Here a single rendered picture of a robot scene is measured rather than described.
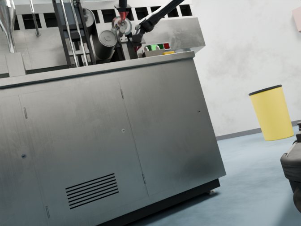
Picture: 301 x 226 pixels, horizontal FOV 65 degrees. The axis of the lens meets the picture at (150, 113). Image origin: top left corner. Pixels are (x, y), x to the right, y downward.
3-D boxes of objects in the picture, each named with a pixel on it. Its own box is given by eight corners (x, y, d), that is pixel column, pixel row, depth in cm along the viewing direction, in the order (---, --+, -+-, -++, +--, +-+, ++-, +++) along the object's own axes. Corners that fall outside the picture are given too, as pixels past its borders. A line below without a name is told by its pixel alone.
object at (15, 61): (8, 95, 141) (-12, 6, 145) (13, 100, 154) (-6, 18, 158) (33, 91, 146) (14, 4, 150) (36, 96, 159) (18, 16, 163)
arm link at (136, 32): (154, 26, 156) (145, 16, 151) (151, 36, 149) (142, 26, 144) (141, 35, 163) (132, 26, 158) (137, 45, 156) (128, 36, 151)
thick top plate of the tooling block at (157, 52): (146, 59, 166) (144, 51, 167) (131, 76, 204) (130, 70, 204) (166, 56, 172) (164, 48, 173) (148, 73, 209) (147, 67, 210)
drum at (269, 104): (298, 132, 298) (283, 84, 302) (295, 137, 266) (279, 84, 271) (265, 137, 321) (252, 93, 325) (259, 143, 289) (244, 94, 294)
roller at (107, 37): (101, 46, 161) (97, 29, 162) (96, 60, 184) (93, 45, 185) (118, 44, 165) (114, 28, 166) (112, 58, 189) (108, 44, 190)
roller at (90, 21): (75, 28, 158) (70, 8, 159) (74, 44, 181) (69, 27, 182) (96, 26, 163) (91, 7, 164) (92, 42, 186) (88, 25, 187)
